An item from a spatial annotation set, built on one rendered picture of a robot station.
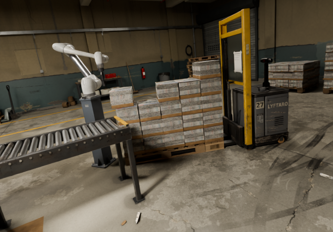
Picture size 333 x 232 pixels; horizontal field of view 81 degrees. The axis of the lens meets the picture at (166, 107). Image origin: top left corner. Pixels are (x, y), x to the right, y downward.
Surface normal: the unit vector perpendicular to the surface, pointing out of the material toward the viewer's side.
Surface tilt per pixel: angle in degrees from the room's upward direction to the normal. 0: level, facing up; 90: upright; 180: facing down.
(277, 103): 90
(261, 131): 90
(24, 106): 90
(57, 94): 90
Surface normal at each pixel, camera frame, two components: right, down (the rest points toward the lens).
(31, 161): 0.50, 0.14
